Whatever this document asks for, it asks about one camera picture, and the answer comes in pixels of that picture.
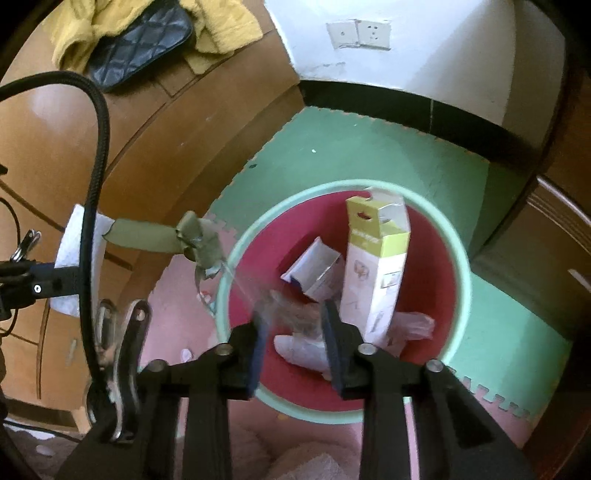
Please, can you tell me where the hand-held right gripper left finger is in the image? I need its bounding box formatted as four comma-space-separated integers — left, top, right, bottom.
55, 318, 269, 480

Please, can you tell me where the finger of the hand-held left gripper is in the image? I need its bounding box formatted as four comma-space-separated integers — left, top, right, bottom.
0, 262, 64, 278
0, 270, 81, 311

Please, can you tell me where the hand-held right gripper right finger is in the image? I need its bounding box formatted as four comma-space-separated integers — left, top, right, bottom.
321, 300, 536, 480

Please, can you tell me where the clear plastic bag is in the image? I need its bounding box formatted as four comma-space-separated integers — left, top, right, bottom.
274, 311, 435, 374

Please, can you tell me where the translucent wrapper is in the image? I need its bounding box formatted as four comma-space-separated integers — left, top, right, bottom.
222, 263, 324, 334

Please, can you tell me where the white and blue box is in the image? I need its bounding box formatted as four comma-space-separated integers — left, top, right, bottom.
280, 237, 346, 303

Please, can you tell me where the tall green and white box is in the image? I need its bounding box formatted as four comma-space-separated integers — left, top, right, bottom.
341, 187, 411, 349

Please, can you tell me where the red bin with green rim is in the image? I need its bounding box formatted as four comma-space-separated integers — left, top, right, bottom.
216, 181, 472, 424

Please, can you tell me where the olive green strip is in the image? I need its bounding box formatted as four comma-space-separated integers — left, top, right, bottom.
104, 211, 227, 282

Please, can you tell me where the metal spring clip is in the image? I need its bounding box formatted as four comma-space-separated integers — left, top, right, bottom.
88, 299, 151, 444
11, 229, 42, 264

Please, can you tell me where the red label clear wrapper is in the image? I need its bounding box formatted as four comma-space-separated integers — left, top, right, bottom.
198, 288, 220, 319

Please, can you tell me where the pink foam floor mat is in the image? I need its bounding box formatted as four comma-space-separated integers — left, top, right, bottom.
9, 212, 532, 480

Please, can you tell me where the green foam floor mat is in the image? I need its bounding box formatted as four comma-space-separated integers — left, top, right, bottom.
208, 107, 575, 418

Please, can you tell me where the black quilted bag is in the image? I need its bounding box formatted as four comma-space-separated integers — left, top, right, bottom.
88, 0, 195, 93

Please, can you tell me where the yellow fleece coat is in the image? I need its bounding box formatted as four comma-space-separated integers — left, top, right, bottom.
51, 0, 264, 75

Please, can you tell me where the black braided cable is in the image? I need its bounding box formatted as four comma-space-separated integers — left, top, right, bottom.
0, 71, 112, 384

